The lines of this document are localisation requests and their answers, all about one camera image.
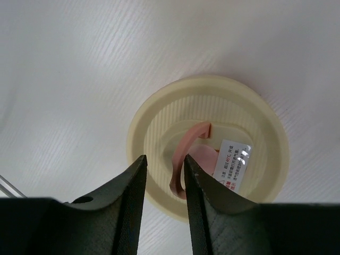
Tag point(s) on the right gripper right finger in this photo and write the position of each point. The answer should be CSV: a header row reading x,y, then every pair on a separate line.
x,y
223,222

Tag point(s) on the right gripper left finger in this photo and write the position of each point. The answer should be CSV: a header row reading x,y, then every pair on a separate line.
x,y
104,221

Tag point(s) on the cream lid pink handle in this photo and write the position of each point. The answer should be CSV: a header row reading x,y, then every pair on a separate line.
x,y
220,114

